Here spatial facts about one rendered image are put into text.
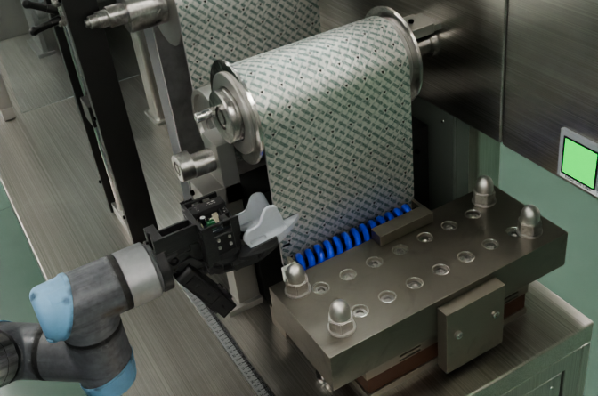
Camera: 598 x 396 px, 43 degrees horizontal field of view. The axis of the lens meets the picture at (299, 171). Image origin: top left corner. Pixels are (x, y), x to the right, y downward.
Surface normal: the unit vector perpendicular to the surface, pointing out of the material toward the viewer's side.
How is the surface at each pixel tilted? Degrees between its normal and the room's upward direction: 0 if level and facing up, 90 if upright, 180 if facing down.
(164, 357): 0
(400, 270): 0
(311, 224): 90
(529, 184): 0
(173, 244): 90
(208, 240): 90
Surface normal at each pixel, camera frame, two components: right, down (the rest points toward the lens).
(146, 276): 0.38, -0.02
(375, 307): -0.11, -0.83
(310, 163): 0.50, 0.44
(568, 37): -0.86, 0.36
